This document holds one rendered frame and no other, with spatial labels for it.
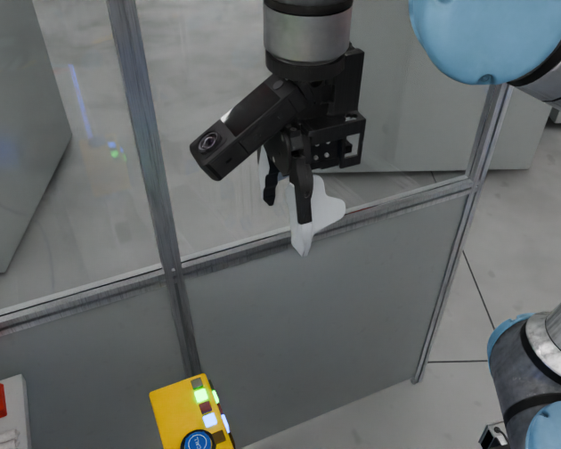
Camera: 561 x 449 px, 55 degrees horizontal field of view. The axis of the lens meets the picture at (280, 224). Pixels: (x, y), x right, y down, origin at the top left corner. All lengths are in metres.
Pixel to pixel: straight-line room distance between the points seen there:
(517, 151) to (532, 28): 3.03
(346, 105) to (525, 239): 2.55
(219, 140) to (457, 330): 2.08
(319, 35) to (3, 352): 1.06
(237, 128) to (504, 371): 0.53
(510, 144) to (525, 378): 2.55
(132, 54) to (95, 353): 0.73
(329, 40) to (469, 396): 1.96
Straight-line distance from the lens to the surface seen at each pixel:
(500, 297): 2.68
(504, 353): 0.85
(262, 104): 0.49
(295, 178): 0.51
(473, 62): 0.31
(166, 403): 0.95
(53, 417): 1.56
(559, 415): 0.78
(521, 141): 3.30
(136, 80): 0.97
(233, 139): 0.48
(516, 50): 0.32
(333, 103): 0.52
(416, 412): 2.21
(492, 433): 1.12
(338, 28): 0.46
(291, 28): 0.46
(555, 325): 0.79
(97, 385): 1.49
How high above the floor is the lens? 1.88
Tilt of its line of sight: 42 degrees down
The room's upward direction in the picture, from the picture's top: straight up
